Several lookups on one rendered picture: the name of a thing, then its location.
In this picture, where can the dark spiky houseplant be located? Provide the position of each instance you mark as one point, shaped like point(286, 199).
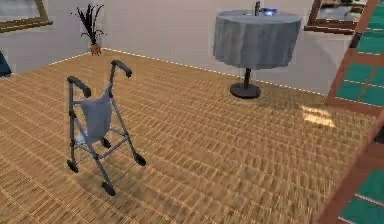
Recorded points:
point(90, 23)

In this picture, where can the grey wheeled walker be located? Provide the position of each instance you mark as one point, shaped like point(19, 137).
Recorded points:
point(96, 116)

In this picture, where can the round table with grey cloth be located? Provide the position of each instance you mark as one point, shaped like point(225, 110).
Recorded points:
point(256, 36)

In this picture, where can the dark slim bottle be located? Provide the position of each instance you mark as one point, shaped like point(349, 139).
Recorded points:
point(257, 7)

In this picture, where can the blue glass bowl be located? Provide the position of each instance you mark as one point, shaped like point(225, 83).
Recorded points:
point(269, 11)

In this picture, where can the wooden framed window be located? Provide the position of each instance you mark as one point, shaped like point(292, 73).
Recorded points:
point(333, 24)
point(23, 22)

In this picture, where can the brown door with green panes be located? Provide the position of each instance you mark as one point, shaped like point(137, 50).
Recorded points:
point(363, 186)
point(360, 76)

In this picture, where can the dark blue seat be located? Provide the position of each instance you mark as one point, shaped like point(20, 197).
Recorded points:
point(4, 66)

